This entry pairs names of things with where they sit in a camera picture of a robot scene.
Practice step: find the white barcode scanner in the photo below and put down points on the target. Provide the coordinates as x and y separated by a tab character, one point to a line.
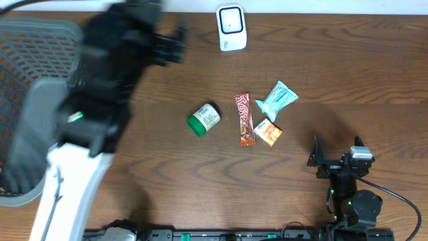
231	27

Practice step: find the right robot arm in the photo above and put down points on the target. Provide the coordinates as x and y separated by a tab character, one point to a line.
355	211

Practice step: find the orange chocolate bar wrapper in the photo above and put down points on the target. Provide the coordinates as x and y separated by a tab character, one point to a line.
243	103

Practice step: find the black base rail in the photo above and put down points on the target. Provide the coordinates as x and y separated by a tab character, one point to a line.
187	235

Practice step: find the grey plastic shopping basket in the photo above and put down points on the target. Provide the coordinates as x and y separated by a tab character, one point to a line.
37	58

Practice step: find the orange tissue pack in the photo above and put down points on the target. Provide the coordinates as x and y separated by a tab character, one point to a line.
268	132

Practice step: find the green lid white jar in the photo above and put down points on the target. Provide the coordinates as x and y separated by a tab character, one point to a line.
204	119

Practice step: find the teal wet wipes pack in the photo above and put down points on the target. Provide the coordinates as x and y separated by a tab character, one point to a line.
279	97

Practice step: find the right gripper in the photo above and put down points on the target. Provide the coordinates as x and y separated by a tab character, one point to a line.
317	156

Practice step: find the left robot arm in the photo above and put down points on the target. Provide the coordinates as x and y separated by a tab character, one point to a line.
89	124

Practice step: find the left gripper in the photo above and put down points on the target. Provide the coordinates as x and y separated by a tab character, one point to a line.
159	52

